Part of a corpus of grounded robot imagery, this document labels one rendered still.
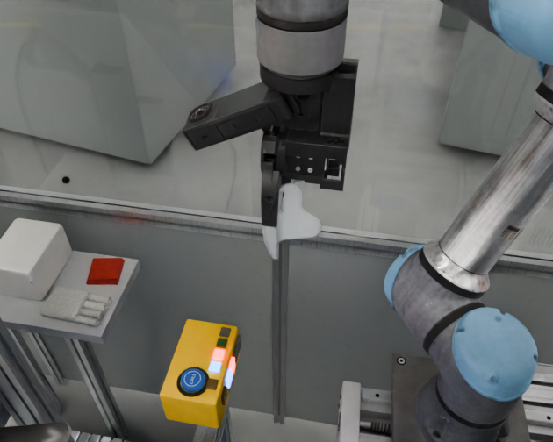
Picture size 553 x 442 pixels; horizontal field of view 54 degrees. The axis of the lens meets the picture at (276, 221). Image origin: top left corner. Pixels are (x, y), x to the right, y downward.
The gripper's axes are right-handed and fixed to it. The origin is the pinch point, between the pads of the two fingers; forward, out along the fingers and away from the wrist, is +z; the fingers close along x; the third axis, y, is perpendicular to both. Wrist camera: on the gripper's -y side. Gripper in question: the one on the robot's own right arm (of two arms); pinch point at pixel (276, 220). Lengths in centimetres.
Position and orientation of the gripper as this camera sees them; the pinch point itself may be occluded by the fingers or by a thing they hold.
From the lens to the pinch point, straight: 61.5
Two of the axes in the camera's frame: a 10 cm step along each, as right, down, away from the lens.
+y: 9.8, 1.3, -1.3
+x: 1.8, -6.9, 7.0
